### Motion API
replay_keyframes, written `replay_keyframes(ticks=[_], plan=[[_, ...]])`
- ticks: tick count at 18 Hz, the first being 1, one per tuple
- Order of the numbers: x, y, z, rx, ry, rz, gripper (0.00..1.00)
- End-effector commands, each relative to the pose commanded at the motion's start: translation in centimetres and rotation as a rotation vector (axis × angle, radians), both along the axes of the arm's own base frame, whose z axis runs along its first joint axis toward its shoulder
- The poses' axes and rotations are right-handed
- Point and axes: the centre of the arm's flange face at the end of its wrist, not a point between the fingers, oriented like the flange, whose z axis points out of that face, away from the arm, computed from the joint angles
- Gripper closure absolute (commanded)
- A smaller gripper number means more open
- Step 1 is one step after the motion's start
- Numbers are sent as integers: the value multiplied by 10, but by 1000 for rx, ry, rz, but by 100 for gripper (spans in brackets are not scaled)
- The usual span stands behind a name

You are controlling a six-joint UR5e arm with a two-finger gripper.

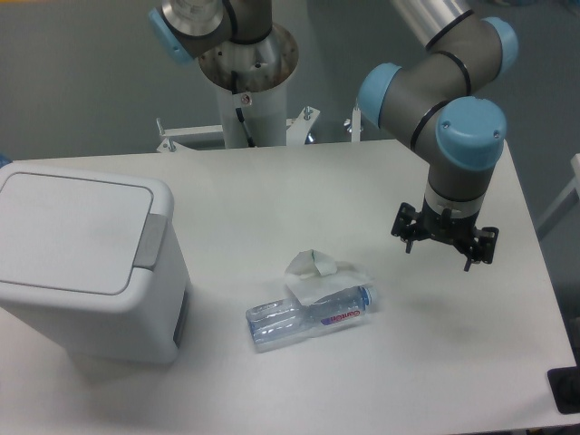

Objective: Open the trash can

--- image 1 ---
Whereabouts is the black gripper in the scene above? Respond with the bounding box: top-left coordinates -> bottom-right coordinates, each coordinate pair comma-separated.
391,195 -> 499,272

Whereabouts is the white push-lid trash can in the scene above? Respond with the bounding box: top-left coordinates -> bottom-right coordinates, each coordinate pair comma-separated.
1,162 -> 189,364

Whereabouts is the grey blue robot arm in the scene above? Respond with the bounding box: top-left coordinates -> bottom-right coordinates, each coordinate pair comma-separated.
149,1 -> 518,265

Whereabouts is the crumpled white tissue paper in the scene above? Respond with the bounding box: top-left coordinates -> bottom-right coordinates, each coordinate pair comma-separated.
284,249 -> 373,305

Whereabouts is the black clamp at table corner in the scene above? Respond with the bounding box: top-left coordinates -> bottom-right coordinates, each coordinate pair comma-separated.
547,366 -> 579,415

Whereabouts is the crushed clear plastic bottle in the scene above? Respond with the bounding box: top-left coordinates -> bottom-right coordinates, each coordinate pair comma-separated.
246,285 -> 377,353

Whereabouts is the white frame at right edge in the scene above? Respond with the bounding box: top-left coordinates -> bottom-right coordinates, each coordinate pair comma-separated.
536,153 -> 579,240

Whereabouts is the white metal base frame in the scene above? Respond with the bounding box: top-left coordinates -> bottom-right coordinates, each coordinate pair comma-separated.
155,102 -> 368,154

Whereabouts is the black cable on pedestal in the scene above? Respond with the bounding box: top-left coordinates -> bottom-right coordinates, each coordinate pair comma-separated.
230,70 -> 256,149

